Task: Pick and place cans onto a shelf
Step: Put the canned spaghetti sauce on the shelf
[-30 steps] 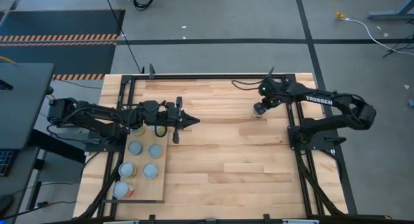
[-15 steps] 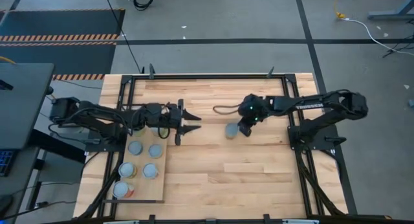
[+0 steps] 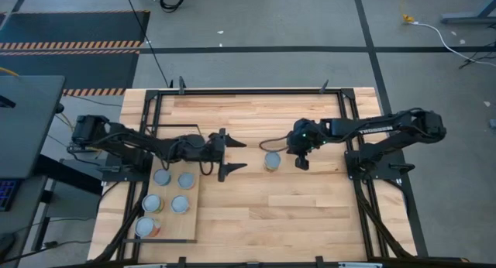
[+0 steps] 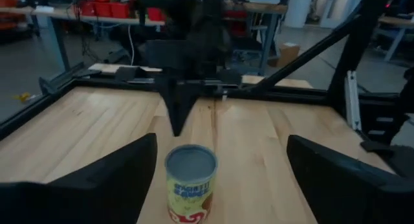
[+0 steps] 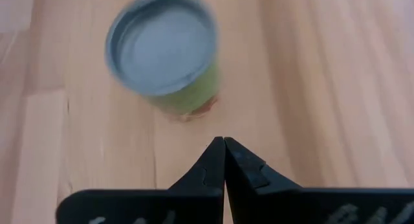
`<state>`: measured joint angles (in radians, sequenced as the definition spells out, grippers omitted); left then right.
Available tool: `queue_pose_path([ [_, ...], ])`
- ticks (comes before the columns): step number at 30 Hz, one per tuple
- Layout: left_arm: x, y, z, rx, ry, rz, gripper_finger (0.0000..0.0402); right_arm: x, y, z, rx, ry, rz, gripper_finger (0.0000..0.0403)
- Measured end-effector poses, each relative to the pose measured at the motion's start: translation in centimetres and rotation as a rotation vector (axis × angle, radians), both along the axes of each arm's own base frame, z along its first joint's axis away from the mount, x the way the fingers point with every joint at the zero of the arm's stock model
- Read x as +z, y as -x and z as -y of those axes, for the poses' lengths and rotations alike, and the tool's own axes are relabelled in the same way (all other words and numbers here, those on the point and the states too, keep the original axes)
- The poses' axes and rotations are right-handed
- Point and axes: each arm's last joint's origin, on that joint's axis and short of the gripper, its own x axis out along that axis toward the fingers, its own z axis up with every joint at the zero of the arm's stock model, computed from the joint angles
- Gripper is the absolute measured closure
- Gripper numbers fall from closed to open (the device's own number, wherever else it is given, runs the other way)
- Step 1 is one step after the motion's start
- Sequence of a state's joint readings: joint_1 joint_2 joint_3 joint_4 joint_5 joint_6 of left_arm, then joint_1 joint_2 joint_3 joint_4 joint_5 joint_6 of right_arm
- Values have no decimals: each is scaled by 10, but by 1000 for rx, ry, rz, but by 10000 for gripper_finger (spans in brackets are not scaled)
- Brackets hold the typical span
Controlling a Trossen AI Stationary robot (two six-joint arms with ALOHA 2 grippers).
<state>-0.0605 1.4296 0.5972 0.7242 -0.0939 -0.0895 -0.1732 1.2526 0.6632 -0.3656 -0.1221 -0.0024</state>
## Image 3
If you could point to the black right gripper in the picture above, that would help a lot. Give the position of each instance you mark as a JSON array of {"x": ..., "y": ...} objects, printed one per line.
[{"x": 306, "y": 138}]

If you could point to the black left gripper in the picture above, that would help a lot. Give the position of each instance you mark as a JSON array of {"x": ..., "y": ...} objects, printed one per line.
[{"x": 205, "y": 148}]

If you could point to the white mixed fruit can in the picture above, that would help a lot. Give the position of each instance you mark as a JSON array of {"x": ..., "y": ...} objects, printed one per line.
[{"x": 272, "y": 160}]

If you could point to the short yellow mushroom can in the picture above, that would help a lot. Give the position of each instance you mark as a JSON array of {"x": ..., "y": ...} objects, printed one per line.
[{"x": 186, "y": 180}]

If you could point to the diced tomato can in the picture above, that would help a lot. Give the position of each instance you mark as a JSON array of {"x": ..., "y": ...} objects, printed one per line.
[{"x": 180, "y": 204}]

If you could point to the short dark green can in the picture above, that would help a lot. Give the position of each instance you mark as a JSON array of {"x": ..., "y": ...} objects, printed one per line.
[{"x": 162, "y": 177}]

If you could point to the yellow-green label can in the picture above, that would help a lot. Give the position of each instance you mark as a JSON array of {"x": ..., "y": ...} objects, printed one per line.
[{"x": 152, "y": 203}]

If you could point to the yellow can with red swirls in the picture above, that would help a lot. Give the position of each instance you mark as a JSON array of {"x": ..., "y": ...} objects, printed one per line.
[{"x": 145, "y": 226}]

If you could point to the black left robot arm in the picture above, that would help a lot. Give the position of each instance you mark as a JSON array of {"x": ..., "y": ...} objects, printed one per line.
[{"x": 131, "y": 144}]

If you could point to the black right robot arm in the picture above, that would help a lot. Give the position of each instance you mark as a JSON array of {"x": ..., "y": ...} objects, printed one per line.
[{"x": 372, "y": 128}]

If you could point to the light wooden board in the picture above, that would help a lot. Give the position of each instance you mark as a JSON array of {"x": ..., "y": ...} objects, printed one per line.
[{"x": 174, "y": 227}]

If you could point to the white strip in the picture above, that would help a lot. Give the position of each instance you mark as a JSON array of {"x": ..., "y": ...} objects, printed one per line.
[
  {"x": 360, "y": 265},
  {"x": 145, "y": 265}
]

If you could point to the black power adapter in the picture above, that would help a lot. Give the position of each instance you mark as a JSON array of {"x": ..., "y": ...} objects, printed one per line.
[{"x": 77, "y": 148}]

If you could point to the black hazard-striped floor mat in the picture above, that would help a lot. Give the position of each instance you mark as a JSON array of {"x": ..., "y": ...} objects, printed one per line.
[
  {"x": 77, "y": 28},
  {"x": 77, "y": 70}
]

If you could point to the yellow plug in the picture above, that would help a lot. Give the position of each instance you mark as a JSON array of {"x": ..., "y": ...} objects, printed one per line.
[{"x": 407, "y": 18}]

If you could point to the grey table base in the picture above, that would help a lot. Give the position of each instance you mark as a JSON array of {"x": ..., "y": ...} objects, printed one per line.
[{"x": 465, "y": 18}]

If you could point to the dark grey desk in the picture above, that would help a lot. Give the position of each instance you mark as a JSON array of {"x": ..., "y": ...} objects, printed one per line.
[{"x": 23, "y": 225}]

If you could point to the backlit keyboard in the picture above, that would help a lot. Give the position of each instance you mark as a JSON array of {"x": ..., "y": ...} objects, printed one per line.
[{"x": 7, "y": 194}]

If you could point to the black aluminium table frame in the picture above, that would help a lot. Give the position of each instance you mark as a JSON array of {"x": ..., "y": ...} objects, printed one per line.
[{"x": 248, "y": 91}]

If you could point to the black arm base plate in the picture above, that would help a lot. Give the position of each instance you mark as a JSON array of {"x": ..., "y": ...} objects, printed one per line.
[
  {"x": 387, "y": 172},
  {"x": 124, "y": 177}
]

